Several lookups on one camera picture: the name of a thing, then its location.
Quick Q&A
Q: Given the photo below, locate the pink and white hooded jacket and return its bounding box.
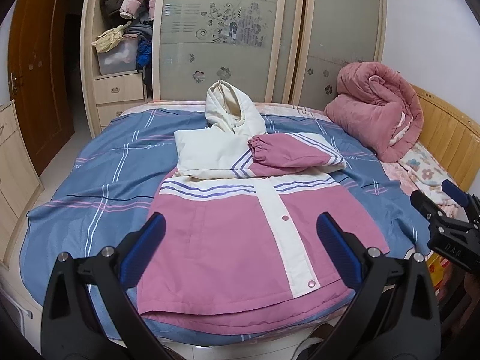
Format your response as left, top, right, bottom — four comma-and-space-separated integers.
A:
137, 80, 388, 335

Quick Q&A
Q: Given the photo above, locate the person's right hand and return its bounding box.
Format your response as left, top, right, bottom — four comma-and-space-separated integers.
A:
465, 273, 480, 308

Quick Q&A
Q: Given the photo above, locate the floral pillow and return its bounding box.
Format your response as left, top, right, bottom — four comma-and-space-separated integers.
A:
381, 141, 460, 218

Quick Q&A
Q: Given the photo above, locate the yellow wooden headboard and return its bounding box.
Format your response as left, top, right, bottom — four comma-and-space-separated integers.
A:
413, 85, 480, 190

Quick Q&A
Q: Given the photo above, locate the blue plaid bed sheet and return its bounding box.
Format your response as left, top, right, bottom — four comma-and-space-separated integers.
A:
19, 101, 436, 347

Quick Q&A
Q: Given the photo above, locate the rolled pink quilt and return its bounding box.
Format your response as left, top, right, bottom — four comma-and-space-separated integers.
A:
324, 62, 424, 163

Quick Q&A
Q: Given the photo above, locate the lower beige drawer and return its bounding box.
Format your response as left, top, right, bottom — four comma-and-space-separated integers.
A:
97, 100, 144, 128

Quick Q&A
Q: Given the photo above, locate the beige drawer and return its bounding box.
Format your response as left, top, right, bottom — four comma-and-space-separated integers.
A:
97, 100, 144, 128
94, 72, 144, 104

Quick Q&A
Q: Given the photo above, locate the upper beige drawer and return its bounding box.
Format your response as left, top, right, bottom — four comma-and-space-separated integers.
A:
94, 72, 144, 104

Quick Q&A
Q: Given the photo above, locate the brown wooden door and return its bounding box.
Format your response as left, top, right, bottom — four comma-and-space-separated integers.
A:
8, 0, 74, 175

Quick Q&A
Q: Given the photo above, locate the translucent plastic storage box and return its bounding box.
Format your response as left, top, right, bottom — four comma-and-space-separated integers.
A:
97, 37, 138, 75

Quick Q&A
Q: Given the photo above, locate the blue garment in wardrobe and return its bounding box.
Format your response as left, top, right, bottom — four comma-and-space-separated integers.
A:
136, 37, 152, 70

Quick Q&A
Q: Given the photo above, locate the beige cloth bag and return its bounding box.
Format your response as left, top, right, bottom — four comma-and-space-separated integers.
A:
91, 21, 132, 54

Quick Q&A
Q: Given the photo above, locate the beige wardrobe with glass doors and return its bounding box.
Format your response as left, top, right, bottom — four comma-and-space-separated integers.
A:
80, 0, 386, 136

